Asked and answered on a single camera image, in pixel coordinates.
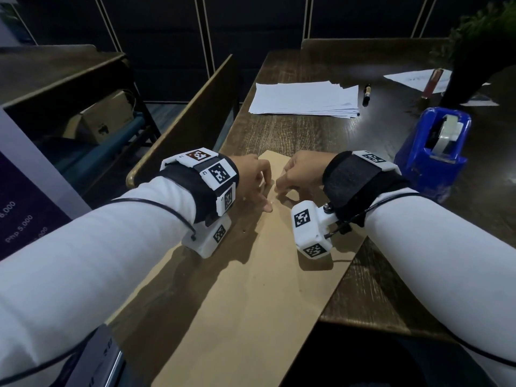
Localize person's right hand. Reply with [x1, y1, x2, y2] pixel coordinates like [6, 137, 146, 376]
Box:
[275, 151, 337, 200]

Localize person's left hand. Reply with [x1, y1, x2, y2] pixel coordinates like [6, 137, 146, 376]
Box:
[231, 154, 274, 213]

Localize brown paper envelope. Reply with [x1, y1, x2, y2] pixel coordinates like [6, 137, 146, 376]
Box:
[108, 150, 368, 387]

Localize person's right forearm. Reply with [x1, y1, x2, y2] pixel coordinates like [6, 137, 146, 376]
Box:
[362, 188, 516, 373]

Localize person's left forearm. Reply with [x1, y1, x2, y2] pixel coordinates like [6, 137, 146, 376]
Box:
[0, 176, 199, 377]

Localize black white left wrist tracker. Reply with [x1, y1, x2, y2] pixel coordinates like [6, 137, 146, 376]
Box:
[160, 147, 240, 259]

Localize black white wrist tracker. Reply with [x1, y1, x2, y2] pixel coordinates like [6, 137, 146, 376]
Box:
[291, 150, 413, 260]
[160, 147, 240, 259]

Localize black white right wrist tracker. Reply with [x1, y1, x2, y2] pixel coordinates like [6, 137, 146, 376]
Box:
[291, 150, 413, 260]

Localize stack of white papers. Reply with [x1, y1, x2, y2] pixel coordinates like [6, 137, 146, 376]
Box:
[248, 81, 360, 119]

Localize brown wooden chair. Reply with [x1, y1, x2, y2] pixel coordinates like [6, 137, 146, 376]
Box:
[300, 38, 450, 53]
[126, 54, 239, 191]

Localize blue tape dispenser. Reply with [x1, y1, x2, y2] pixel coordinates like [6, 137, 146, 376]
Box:
[393, 106, 472, 203]

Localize brown cardboard box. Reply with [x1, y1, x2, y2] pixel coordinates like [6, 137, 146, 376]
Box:
[80, 89, 137, 146]

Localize clear tape roll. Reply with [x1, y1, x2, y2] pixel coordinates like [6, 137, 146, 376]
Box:
[431, 114, 465, 154]

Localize reddish brown tube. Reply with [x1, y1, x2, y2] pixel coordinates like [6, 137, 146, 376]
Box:
[421, 68, 444, 101]

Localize small white paper sheet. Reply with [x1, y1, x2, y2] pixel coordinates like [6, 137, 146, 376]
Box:
[460, 92, 500, 108]

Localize green potted plant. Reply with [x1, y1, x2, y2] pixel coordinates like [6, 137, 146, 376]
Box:
[431, 0, 516, 110]

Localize dark wooden side desk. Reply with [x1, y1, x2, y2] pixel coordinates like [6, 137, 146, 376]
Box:
[0, 44, 130, 110]

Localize purple white poster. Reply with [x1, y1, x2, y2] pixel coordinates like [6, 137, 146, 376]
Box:
[0, 108, 92, 262]

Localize grey chest device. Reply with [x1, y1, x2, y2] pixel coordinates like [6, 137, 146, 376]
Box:
[60, 324, 126, 387]

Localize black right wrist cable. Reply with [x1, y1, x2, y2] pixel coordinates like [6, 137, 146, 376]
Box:
[324, 192, 516, 368]

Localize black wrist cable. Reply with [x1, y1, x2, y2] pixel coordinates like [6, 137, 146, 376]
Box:
[0, 197, 199, 387]
[324, 192, 516, 368]

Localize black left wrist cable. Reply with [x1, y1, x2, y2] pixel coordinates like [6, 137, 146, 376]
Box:
[0, 197, 199, 387]

